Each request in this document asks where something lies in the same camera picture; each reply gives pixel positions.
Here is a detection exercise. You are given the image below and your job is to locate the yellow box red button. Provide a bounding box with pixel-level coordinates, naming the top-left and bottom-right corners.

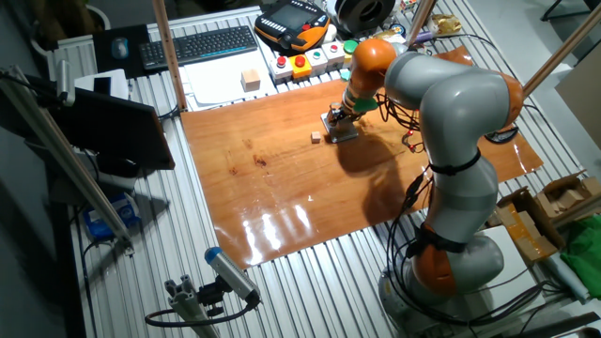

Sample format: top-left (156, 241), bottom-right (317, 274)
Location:
top-left (288, 54), bottom-right (314, 81)

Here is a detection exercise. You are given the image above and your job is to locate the silver pocket scale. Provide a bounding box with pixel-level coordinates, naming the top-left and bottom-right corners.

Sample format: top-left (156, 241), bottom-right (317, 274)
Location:
top-left (320, 112), bottom-right (360, 144)

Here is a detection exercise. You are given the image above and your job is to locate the aluminium profile camera mount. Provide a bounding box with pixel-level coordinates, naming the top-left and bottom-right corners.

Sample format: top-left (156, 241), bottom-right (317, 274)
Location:
top-left (163, 275), bottom-right (222, 338)

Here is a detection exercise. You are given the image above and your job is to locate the large wooden cube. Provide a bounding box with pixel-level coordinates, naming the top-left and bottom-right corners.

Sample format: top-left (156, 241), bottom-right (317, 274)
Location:
top-left (240, 69), bottom-right (262, 93)

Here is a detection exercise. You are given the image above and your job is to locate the white box device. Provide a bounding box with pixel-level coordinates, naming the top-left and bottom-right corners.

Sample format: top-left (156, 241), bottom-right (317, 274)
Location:
top-left (73, 69), bottom-right (131, 100)

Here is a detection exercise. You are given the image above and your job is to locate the silver webcam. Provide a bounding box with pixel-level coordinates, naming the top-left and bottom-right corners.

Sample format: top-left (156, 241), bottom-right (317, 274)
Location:
top-left (54, 58), bottom-right (76, 107)

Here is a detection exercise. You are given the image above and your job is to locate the yellow foil packet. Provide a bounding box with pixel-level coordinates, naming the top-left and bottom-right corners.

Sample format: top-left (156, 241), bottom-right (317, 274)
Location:
top-left (370, 28), bottom-right (401, 42)

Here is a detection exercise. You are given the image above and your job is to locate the green cloth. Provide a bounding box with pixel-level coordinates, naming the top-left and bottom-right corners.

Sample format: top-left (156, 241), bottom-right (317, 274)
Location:
top-left (561, 227), bottom-right (601, 300)

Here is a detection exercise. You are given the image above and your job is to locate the silver depth camera blue end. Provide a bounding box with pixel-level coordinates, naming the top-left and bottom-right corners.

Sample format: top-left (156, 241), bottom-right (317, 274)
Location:
top-left (204, 246), bottom-right (262, 304)

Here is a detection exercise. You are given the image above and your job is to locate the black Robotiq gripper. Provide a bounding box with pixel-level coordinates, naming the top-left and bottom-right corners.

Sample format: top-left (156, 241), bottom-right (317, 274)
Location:
top-left (327, 101), bottom-right (365, 131)

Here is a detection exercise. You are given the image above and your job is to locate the white box small red button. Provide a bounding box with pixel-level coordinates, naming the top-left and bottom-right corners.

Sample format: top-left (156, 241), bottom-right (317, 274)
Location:
top-left (321, 40), bottom-right (347, 70)

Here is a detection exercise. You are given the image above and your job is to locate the white paper roll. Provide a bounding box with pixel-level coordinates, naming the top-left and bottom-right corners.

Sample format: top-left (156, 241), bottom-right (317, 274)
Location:
top-left (539, 253), bottom-right (591, 301)

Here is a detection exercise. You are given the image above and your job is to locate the cardboard box yellow tape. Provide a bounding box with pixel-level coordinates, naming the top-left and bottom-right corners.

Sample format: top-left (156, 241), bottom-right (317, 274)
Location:
top-left (485, 186), bottom-right (567, 264)

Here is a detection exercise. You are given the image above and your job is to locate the white flat panel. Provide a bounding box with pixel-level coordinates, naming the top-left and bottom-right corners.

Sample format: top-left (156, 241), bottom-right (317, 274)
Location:
top-left (478, 224), bottom-right (548, 306)

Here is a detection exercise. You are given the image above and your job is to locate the black orange teach pendant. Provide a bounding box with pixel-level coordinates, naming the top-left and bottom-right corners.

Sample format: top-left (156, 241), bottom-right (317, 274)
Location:
top-left (254, 0), bottom-right (331, 53)

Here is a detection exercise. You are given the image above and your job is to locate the white round bin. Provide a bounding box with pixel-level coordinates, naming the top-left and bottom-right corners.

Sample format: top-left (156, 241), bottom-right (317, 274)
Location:
top-left (28, 3), bottom-right (112, 62)

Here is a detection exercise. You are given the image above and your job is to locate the long aluminium strut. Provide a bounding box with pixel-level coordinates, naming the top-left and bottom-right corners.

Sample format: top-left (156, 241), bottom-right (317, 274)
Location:
top-left (0, 65), bottom-right (135, 254)

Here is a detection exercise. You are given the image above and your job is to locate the black mouse pad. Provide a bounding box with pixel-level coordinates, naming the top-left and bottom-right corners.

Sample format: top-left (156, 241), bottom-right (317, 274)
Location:
top-left (92, 23), bottom-right (151, 80)

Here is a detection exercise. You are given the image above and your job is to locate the white box green button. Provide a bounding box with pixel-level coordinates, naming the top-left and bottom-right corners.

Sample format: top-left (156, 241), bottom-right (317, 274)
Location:
top-left (304, 47), bottom-right (329, 76)

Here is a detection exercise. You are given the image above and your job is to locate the black camera cable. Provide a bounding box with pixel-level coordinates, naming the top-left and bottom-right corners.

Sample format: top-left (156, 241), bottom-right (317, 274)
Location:
top-left (144, 293), bottom-right (262, 329)

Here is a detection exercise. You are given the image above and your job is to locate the white box large red button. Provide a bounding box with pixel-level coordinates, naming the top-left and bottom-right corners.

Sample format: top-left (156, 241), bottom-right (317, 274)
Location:
top-left (269, 54), bottom-right (295, 85)

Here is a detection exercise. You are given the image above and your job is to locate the glossy wooden board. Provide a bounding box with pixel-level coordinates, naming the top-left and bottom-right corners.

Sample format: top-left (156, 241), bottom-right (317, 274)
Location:
top-left (180, 45), bottom-right (545, 269)

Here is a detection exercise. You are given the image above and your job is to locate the frame post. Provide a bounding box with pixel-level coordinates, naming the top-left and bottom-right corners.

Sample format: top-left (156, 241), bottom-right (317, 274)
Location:
top-left (406, 0), bottom-right (438, 47)
top-left (521, 3), bottom-right (601, 98)
top-left (150, 0), bottom-right (189, 113)

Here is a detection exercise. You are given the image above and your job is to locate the white paper sheet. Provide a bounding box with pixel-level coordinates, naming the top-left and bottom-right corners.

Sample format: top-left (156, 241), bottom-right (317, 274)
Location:
top-left (180, 49), bottom-right (278, 108)

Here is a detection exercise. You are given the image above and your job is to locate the grey computer mouse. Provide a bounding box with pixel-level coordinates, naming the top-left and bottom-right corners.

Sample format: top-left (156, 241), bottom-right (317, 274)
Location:
top-left (111, 37), bottom-right (130, 60)

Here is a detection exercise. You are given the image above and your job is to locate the black filament spool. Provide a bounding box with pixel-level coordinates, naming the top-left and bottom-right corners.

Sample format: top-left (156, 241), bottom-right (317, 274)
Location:
top-left (335, 0), bottom-right (398, 34)

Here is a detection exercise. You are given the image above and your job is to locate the black flat monitor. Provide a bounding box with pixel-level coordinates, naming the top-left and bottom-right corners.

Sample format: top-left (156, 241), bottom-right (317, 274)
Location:
top-left (46, 86), bottom-right (177, 171)

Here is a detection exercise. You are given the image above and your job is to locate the green wrist flange plate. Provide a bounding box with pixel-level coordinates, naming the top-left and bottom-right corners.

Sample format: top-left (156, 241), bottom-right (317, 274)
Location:
top-left (352, 96), bottom-right (379, 115)

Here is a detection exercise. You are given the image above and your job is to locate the golden snack bag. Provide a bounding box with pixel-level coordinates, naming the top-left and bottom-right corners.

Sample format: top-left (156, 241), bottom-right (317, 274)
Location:
top-left (429, 13), bottom-right (464, 37)

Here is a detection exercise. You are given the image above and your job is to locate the black computer keyboard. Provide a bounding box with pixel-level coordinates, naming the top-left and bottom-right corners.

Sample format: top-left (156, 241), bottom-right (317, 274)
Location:
top-left (138, 24), bottom-right (259, 71)

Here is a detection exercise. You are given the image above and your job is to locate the blue white packet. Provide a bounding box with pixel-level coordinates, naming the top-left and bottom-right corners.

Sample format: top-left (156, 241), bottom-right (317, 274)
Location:
top-left (82, 192), bottom-right (142, 241)

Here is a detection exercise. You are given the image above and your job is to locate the open cardboard box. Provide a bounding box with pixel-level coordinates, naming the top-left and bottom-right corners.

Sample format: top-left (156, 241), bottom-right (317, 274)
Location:
top-left (534, 169), bottom-right (601, 222)

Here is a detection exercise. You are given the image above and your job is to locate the beige cardboard panel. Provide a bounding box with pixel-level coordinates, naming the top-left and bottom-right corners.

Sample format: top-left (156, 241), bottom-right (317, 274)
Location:
top-left (555, 54), bottom-right (601, 152)

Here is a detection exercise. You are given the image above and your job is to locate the yellow box green button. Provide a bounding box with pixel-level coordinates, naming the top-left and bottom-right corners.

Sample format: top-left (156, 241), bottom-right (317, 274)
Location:
top-left (341, 39), bottom-right (361, 67)

